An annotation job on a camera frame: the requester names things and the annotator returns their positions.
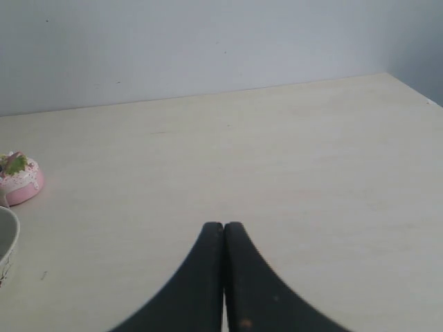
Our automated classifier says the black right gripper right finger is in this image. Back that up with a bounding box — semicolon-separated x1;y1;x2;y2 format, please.
224;222;347;332

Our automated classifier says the pink toy cake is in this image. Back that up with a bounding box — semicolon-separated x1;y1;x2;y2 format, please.
1;151;44;208

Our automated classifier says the white ceramic bowl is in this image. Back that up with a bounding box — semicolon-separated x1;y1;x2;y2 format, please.
0;207;21;290

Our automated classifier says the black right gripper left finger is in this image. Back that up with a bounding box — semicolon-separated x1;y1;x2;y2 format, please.
114;222;224;332

